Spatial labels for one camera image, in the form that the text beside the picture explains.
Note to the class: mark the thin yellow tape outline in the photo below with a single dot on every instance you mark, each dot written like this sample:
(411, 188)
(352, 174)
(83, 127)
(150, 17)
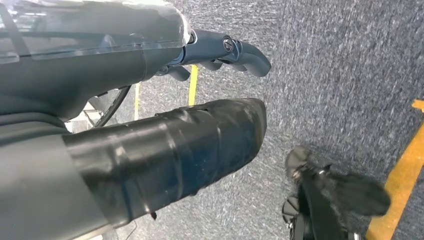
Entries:
(193, 86)

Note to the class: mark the yellow floor tape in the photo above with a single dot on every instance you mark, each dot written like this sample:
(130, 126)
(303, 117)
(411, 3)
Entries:
(397, 185)

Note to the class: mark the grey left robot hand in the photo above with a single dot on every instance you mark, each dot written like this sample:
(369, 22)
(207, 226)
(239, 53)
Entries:
(82, 66)

